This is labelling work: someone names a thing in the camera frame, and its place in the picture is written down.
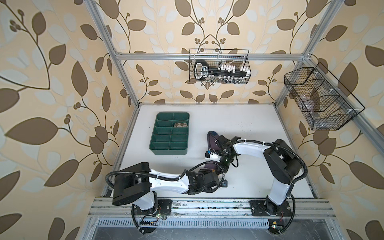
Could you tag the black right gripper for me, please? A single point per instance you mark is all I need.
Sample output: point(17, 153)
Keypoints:
point(223, 169)

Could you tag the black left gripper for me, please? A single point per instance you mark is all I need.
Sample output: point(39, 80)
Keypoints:
point(206, 171)

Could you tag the purple sock orange cuff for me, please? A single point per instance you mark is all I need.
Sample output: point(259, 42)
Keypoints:
point(213, 146)

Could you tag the brown argyle sock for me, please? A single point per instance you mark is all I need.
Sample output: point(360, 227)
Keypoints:
point(181, 125)

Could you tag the green divided organizer tray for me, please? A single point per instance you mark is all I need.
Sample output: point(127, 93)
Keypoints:
point(166, 140)

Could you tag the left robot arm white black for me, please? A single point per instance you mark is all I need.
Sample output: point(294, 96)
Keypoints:
point(139, 185)

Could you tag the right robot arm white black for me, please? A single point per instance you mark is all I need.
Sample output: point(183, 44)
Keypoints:
point(286, 166)

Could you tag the black tool set in basket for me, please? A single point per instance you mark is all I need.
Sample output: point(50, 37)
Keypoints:
point(220, 72)

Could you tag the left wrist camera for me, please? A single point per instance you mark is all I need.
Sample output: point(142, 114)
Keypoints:
point(224, 184)

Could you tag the black wire basket back wall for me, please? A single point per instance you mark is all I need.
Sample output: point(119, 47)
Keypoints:
point(213, 56)

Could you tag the black wire basket wall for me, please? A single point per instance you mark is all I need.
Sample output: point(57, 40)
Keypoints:
point(213, 56)
point(326, 103)

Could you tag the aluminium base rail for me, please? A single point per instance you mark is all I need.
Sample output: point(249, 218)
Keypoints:
point(209, 213)

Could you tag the black wire basket right wall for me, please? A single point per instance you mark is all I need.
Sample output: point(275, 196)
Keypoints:
point(326, 103)

